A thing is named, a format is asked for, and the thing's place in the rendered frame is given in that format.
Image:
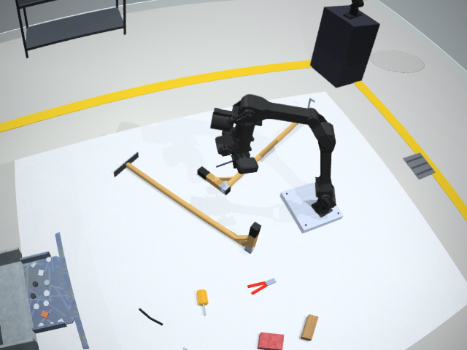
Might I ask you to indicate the red block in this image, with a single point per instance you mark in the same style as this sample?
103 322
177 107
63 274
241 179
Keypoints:
270 341

